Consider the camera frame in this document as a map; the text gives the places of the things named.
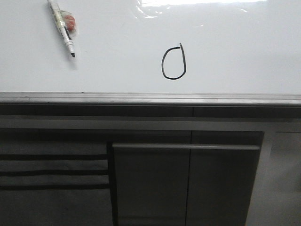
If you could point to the white whiteboard marker black tip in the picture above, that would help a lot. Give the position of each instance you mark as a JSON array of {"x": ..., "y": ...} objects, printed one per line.
[{"x": 62, "y": 27}]

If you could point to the large white whiteboard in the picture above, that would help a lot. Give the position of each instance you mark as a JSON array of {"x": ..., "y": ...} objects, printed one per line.
[{"x": 153, "y": 52}]

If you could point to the red magnet in clear tape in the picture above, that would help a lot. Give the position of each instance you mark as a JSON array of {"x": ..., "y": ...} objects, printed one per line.
[{"x": 70, "y": 22}]

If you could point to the grey drawer unit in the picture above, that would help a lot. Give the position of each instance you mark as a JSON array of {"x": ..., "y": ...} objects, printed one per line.
[{"x": 54, "y": 179}]

